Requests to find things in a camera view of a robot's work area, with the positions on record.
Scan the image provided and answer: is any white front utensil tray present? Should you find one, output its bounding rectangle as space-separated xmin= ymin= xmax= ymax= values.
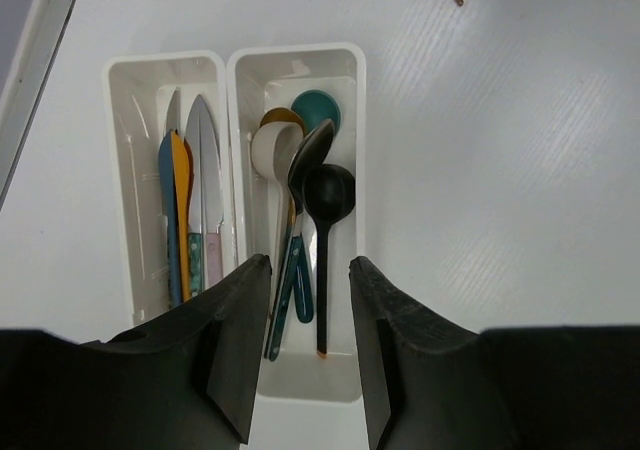
xmin=227 ymin=42 xmax=369 ymax=405

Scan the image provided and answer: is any silver spoon teal handle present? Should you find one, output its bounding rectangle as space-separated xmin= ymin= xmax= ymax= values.
xmin=264 ymin=119 xmax=335 ymax=361

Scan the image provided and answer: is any gold spoon teal handle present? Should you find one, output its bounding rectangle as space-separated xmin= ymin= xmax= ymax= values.
xmin=260 ymin=107 xmax=314 ymax=323

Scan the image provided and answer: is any steel knife dark handle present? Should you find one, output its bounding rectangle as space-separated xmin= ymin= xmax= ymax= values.
xmin=165 ymin=89 xmax=180 ymax=134

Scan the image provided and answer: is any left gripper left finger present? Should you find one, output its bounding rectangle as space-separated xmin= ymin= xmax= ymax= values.
xmin=1 ymin=254 xmax=271 ymax=449

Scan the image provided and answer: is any white back utensil tray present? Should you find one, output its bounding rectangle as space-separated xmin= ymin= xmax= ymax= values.
xmin=102 ymin=50 xmax=238 ymax=326

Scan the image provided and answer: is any teal plastic spoon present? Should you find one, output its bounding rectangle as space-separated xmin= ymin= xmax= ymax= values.
xmin=291 ymin=89 xmax=342 ymax=132

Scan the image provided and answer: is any pink handled steak knife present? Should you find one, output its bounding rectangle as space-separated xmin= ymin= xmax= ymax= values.
xmin=198 ymin=96 xmax=224 ymax=287

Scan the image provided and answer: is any teal plastic knife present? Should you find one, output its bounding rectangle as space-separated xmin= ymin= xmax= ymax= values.
xmin=158 ymin=131 xmax=183 ymax=307

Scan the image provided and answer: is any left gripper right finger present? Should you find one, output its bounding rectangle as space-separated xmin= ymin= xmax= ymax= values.
xmin=349 ymin=257 xmax=639 ymax=449

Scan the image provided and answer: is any beige measuring spoon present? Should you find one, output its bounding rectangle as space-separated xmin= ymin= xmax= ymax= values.
xmin=251 ymin=121 xmax=303 ymax=304

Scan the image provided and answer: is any steel knife teal handle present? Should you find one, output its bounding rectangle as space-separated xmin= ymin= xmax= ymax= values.
xmin=185 ymin=95 xmax=204 ymax=297

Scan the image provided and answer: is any black measuring spoon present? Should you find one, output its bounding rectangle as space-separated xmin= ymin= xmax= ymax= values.
xmin=303 ymin=164 xmax=355 ymax=359

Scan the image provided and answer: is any white utensil tray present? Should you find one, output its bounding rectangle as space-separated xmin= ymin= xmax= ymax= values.
xmin=102 ymin=50 xmax=238 ymax=326
xmin=227 ymin=42 xmax=369 ymax=405

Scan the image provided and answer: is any orange plastic knife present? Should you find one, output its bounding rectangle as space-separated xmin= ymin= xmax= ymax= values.
xmin=170 ymin=131 xmax=191 ymax=302

